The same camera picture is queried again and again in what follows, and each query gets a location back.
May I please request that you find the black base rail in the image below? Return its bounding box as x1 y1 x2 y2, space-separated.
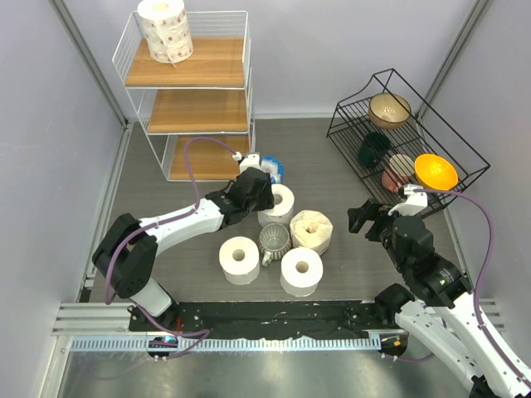
128 300 397 340

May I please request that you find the white patterned paper roll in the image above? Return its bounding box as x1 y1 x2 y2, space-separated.
137 0 193 65

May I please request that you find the black wire dish rack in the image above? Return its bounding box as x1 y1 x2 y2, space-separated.
326 68 490 205

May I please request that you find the beige wrapped paper roll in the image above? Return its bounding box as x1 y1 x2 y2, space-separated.
290 210 334 255

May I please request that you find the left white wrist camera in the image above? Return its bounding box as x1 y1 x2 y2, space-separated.
232 152 261 174

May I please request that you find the plain white paper roll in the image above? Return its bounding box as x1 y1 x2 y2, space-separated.
218 236 261 285

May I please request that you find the white slotted cable duct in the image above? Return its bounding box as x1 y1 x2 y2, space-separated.
70 334 381 352

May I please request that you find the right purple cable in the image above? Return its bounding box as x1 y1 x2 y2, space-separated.
381 188 528 382

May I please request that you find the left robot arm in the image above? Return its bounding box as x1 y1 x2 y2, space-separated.
92 167 275 332

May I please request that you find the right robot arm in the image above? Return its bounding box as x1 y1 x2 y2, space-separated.
347 199 530 397

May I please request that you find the grey ribbed glass mug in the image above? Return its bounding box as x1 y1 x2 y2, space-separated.
258 223 292 267

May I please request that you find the blue paper roll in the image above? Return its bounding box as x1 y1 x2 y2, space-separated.
261 156 285 184

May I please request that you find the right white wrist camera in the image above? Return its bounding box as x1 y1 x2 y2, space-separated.
387 184 428 216

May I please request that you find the tan ceramic bowl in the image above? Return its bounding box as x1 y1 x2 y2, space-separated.
368 93 411 129

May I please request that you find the dark green mug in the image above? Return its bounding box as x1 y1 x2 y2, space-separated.
358 132 392 167

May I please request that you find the orange bowl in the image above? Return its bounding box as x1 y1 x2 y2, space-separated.
414 153 459 191

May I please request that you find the pink mug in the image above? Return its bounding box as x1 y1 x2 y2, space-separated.
381 154 415 193

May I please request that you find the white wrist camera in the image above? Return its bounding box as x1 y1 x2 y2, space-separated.
232 152 261 174
387 184 428 216

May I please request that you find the white wire three-tier shelf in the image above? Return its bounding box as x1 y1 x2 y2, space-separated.
112 11 256 182

